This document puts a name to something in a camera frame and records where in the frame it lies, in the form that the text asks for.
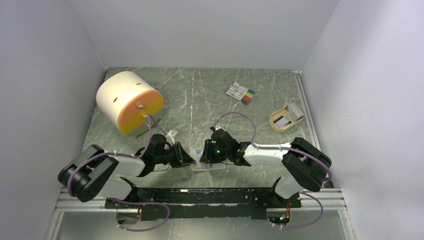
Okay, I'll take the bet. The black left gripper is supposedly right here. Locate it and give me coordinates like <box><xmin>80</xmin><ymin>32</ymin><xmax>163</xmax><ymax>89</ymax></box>
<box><xmin>154</xmin><ymin>141</ymin><xmax>196</xmax><ymax>168</ymax></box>

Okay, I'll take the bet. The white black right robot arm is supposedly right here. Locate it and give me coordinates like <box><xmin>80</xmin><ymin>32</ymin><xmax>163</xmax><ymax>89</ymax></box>
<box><xmin>197</xmin><ymin>129</ymin><xmax>332</xmax><ymax>207</ymax></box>

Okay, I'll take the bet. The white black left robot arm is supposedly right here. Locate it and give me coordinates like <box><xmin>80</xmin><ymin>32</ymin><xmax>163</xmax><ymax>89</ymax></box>
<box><xmin>57</xmin><ymin>133</ymin><xmax>195</xmax><ymax>208</ymax></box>

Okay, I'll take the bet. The fallen card in tray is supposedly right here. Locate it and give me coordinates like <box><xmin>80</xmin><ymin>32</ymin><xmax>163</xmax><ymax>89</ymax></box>
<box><xmin>273</xmin><ymin>115</ymin><xmax>292</xmax><ymax>129</ymax></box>

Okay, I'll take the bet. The stack of cards in tray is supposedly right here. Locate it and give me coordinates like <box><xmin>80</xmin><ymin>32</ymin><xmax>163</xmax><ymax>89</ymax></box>
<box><xmin>286</xmin><ymin>103</ymin><xmax>305</xmax><ymax>122</ymax></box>

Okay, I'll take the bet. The pack of coloured marker pens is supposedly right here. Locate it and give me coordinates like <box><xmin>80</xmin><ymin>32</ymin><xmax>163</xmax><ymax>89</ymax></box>
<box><xmin>225</xmin><ymin>81</ymin><xmax>256</xmax><ymax>105</ymax></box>

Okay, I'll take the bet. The round pink yellow drawer box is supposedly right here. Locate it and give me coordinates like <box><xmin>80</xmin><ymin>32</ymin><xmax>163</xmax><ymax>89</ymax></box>
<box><xmin>96</xmin><ymin>71</ymin><xmax>164</xmax><ymax>137</ymax></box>

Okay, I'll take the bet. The beige oval plastic tray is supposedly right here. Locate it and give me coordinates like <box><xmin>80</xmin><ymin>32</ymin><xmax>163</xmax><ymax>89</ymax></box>
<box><xmin>269</xmin><ymin>103</ymin><xmax>305</xmax><ymax>133</ymax></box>

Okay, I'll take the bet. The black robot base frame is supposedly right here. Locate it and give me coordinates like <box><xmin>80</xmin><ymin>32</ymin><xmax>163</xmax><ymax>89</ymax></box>
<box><xmin>104</xmin><ymin>186</ymin><xmax>302</xmax><ymax>221</ymax></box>

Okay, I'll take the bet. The aluminium table edge rail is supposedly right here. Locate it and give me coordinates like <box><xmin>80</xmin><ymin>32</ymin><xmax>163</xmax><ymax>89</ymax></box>
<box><xmin>292</xmin><ymin>70</ymin><xmax>357</xmax><ymax>240</ymax></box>

